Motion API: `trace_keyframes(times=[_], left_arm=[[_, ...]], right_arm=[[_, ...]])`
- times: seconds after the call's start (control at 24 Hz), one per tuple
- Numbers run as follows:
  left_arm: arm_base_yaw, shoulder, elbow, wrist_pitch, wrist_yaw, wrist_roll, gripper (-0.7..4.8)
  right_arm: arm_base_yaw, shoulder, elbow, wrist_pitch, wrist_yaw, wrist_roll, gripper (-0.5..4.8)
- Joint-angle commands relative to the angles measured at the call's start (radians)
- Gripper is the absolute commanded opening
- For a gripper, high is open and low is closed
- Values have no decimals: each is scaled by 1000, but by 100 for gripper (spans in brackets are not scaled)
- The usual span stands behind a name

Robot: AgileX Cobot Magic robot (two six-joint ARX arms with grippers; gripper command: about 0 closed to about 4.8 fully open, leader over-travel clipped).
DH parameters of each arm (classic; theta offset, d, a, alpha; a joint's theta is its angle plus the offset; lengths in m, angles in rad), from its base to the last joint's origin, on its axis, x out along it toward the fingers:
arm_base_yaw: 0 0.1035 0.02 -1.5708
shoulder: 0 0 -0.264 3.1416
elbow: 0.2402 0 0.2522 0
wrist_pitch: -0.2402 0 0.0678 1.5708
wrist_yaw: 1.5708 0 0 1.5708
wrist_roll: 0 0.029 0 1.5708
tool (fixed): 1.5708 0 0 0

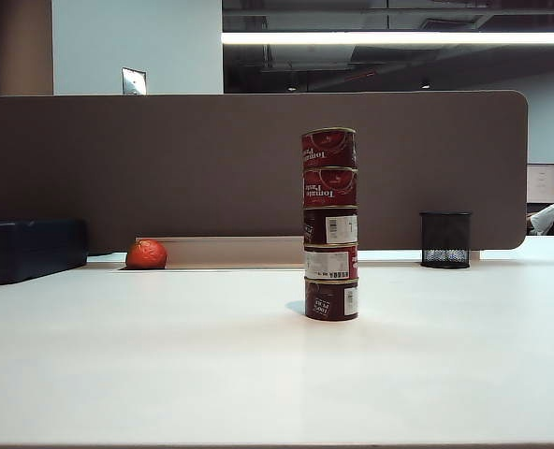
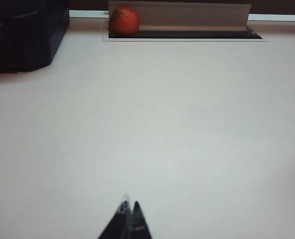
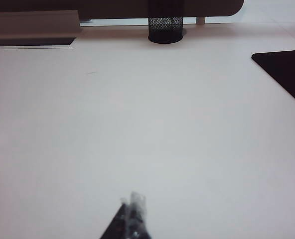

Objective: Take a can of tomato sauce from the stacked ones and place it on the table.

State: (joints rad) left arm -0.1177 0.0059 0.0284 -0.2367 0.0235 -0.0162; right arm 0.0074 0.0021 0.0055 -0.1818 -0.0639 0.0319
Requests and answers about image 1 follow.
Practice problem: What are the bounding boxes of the black mesh pen holder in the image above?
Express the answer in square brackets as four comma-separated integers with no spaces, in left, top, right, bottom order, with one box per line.
[419,210,473,269]

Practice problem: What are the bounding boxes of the tomato can white label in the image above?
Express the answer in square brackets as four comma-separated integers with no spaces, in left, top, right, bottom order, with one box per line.
[303,242,360,282]

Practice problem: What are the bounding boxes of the silver wall sign plate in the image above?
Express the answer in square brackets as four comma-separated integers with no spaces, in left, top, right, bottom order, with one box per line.
[121,66,147,96]

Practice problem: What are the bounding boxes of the beige pillar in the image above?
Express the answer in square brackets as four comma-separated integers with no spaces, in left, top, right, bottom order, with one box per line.
[0,0,54,97]

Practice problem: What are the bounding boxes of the red tomato paste can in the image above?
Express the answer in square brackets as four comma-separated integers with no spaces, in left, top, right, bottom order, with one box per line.
[301,127,357,170]
[302,166,358,209]

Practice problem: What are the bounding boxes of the computer monitor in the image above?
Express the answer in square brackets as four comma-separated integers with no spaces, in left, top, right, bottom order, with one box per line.
[527,163,554,204]

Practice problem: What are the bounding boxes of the dark tomato can barcode label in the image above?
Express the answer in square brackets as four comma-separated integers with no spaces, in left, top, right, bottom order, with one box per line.
[302,205,359,247]

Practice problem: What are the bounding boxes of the white cable tray flap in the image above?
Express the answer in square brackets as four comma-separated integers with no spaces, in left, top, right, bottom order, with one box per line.
[135,235,306,270]

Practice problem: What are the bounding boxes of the dark tomato can pure print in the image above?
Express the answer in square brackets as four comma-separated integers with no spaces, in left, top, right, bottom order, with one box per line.
[304,276,360,323]

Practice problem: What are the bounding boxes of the person in white shirt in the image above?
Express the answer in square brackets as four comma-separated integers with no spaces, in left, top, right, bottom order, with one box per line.
[527,202,554,237]

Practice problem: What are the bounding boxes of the orange fruit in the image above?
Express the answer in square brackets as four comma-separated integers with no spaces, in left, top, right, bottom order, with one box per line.
[125,238,168,270]

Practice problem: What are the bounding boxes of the dark blue case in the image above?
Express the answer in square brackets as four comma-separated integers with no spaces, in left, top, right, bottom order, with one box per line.
[0,218,90,287]

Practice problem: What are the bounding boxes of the ceiling light strip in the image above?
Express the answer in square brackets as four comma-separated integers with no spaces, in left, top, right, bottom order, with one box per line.
[221,30,554,47]

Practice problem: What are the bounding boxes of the brown desk partition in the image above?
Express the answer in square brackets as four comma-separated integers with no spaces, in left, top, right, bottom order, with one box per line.
[0,90,530,256]

